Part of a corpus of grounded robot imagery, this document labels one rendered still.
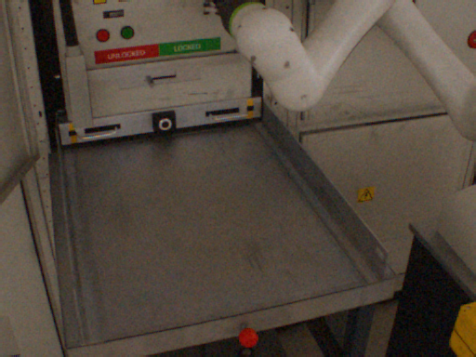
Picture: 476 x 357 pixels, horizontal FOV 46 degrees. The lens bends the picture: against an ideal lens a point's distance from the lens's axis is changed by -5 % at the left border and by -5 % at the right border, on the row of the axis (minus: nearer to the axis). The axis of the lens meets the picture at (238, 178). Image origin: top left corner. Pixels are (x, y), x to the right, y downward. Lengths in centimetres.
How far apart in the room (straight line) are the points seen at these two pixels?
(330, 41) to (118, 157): 62
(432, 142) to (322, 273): 92
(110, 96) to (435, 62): 81
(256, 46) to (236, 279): 43
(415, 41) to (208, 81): 54
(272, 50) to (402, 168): 95
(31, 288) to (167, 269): 74
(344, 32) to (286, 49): 17
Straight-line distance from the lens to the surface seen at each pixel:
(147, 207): 130
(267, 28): 107
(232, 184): 136
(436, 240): 143
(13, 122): 148
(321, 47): 119
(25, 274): 176
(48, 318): 188
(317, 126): 172
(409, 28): 149
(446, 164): 203
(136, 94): 152
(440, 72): 148
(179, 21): 148
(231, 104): 158
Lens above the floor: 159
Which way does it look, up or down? 32 degrees down
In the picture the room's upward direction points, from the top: straight up
